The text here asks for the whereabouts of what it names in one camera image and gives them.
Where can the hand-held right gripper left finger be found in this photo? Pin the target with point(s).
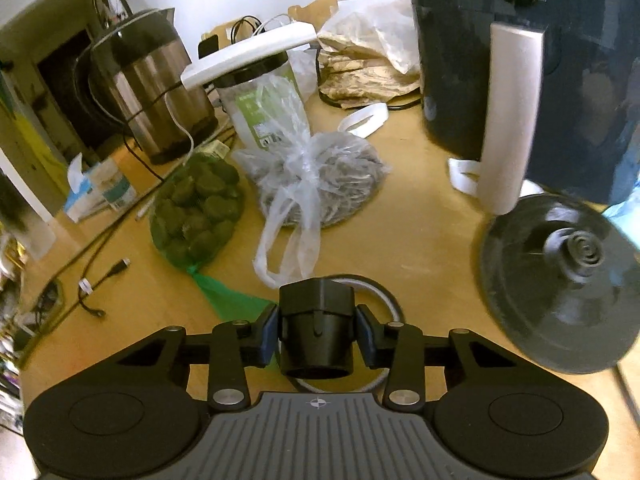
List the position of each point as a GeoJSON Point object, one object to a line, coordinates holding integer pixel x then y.
{"type": "Point", "coordinates": [270, 335]}

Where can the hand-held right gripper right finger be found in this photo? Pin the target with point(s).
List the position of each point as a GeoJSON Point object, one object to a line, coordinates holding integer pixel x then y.
{"type": "Point", "coordinates": [364, 335]}

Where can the black plug adapter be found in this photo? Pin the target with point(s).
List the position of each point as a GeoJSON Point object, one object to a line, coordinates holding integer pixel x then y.
{"type": "Point", "coordinates": [316, 325]}

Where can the green net bag of nuts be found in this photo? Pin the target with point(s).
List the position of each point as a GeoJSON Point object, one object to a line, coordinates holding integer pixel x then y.
{"type": "Point", "coordinates": [195, 210]}

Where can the plastic bag of seeds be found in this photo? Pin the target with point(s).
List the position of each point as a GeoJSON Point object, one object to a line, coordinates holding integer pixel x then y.
{"type": "Point", "coordinates": [325, 180]}

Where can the black kettle base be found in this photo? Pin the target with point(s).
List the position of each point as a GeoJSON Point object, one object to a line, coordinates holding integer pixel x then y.
{"type": "Point", "coordinates": [540, 310]}

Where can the white paper tag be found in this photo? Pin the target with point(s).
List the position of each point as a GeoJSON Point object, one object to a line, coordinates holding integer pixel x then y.
{"type": "Point", "coordinates": [462, 175]}

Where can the white paper strip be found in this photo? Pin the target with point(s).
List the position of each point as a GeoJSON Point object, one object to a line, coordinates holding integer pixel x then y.
{"type": "Point", "coordinates": [365, 119]}

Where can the clear jar black lid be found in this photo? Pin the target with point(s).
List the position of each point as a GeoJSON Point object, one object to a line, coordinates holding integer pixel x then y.
{"type": "Point", "coordinates": [265, 110]}

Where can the tissue box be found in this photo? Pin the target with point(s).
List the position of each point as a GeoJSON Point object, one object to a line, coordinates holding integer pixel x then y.
{"type": "Point", "coordinates": [100, 187]}

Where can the dark electric kettle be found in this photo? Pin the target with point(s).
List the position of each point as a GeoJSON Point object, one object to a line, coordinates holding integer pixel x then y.
{"type": "Point", "coordinates": [150, 90]}

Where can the white flat bar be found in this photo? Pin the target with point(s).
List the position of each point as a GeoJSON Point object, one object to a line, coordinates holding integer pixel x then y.
{"type": "Point", "coordinates": [250, 55]}

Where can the blue packet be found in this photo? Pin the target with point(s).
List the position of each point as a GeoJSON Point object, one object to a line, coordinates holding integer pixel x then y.
{"type": "Point", "coordinates": [622, 212]}

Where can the crumpled clear plastic bag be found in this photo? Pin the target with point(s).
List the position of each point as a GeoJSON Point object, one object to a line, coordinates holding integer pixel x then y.
{"type": "Point", "coordinates": [375, 25]}

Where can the black air fryer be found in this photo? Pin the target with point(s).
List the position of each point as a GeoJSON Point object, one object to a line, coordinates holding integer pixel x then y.
{"type": "Point", "coordinates": [575, 85]}

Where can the flat brown cardboard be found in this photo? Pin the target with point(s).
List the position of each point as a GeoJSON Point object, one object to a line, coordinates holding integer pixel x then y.
{"type": "Point", "coordinates": [320, 7]}

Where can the bicycle wheel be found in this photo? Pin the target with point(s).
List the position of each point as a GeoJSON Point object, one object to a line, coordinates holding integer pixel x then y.
{"type": "Point", "coordinates": [112, 2]}

